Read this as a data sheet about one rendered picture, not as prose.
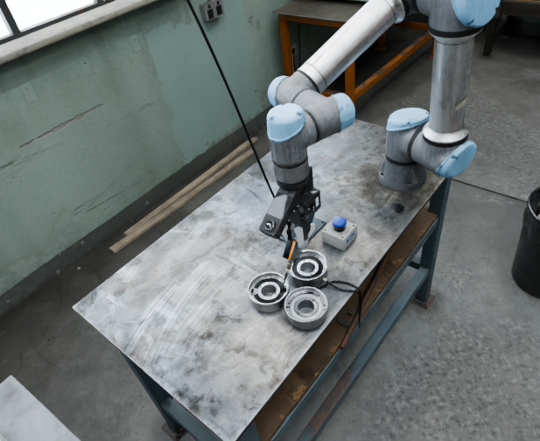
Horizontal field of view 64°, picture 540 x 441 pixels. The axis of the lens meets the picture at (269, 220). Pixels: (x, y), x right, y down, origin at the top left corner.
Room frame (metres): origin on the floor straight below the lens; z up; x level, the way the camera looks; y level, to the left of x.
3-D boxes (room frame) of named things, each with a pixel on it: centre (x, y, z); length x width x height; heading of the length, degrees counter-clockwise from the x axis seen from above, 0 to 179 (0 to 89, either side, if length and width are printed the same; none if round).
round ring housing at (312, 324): (0.64, -0.05, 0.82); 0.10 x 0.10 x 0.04
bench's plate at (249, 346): (0.99, -0.07, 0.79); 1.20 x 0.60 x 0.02; 134
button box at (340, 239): (0.88, -0.19, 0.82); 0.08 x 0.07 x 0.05; 134
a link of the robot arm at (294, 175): (0.77, -0.06, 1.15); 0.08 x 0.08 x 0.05
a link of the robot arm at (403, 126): (1.10, -0.45, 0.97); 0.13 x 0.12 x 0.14; 26
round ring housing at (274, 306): (0.71, 0.03, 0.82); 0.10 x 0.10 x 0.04
